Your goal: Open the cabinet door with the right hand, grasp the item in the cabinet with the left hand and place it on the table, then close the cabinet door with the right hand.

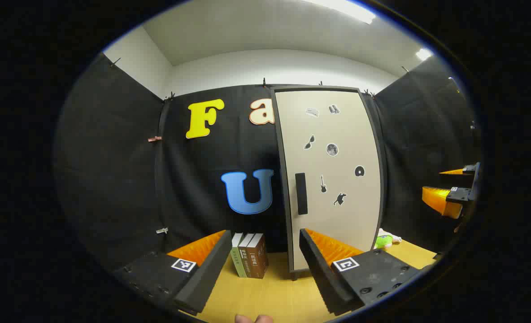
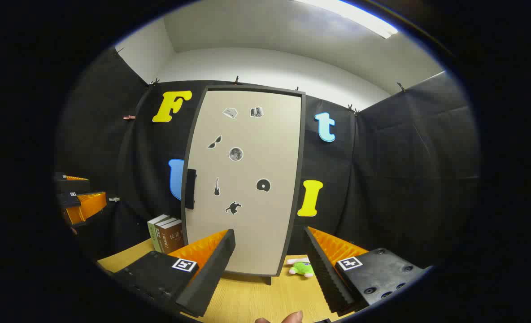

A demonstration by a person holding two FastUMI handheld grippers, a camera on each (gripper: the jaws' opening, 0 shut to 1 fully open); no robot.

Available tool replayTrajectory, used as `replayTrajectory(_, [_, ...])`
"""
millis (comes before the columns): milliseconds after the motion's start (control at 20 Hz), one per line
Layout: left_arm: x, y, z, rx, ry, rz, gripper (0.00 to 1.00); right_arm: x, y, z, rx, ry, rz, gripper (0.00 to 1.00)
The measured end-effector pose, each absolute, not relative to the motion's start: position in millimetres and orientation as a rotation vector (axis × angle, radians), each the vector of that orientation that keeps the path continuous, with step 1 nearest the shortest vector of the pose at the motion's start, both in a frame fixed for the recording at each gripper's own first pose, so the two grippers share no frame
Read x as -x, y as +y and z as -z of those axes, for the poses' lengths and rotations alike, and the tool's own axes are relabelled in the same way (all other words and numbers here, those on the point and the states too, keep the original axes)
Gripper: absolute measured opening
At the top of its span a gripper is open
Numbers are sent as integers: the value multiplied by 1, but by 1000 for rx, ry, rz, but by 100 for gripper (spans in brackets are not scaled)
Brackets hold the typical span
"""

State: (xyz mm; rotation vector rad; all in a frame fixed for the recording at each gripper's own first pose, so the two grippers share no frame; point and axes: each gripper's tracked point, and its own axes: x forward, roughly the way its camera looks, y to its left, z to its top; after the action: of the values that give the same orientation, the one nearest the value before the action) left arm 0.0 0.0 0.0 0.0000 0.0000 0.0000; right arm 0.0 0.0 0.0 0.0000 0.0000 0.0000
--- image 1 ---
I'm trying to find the green plush toy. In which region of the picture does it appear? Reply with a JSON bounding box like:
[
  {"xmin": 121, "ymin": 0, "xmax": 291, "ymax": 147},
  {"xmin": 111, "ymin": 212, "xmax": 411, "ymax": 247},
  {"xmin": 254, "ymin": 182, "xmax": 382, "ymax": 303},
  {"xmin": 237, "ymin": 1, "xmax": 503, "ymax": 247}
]
[{"xmin": 374, "ymin": 228, "xmax": 402, "ymax": 250}]

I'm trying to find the green book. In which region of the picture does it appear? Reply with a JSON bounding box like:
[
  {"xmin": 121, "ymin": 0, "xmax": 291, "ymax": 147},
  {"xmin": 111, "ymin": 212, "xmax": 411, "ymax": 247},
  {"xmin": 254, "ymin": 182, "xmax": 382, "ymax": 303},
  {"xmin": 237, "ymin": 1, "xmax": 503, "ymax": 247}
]
[{"xmin": 231, "ymin": 232, "xmax": 247, "ymax": 278}]

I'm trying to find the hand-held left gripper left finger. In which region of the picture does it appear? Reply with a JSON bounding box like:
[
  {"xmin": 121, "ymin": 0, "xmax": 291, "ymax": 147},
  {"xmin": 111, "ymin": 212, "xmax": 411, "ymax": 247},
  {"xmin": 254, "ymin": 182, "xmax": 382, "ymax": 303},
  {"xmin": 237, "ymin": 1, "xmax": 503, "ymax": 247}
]
[{"xmin": 112, "ymin": 230, "xmax": 233, "ymax": 316}]

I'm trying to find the black backdrop cloth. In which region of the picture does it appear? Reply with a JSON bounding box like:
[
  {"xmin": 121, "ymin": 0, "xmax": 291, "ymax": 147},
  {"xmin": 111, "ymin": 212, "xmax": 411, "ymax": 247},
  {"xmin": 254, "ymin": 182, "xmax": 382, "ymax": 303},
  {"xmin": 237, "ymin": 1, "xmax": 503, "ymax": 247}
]
[{"xmin": 55, "ymin": 52, "xmax": 481, "ymax": 274}]

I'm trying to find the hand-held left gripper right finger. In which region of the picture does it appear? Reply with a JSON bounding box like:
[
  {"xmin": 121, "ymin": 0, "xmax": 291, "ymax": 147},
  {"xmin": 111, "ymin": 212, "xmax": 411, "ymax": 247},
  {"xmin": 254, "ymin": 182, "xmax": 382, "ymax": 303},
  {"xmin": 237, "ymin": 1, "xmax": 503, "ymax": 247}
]
[{"xmin": 299, "ymin": 228, "xmax": 427, "ymax": 315}]

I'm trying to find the dark grey cabinet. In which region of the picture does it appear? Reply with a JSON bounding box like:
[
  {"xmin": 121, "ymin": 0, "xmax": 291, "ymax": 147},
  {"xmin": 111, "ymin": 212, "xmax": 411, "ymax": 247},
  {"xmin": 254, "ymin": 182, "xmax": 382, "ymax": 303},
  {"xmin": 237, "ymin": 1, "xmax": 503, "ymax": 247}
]
[{"xmin": 269, "ymin": 84, "xmax": 388, "ymax": 281}]

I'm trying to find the thick brown book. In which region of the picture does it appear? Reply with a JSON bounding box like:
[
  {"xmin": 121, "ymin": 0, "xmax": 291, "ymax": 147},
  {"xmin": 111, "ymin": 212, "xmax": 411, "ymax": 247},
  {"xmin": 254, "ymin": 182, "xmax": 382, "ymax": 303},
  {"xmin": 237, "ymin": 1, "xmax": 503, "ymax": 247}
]
[{"xmin": 247, "ymin": 233, "xmax": 269, "ymax": 279}]

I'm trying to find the thin brown book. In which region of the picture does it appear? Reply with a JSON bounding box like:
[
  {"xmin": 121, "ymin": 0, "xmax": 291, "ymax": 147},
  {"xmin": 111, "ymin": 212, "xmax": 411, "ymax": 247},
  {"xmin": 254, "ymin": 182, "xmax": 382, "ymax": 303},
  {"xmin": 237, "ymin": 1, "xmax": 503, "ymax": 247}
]
[{"xmin": 239, "ymin": 233, "xmax": 255, "ymax": 278}]

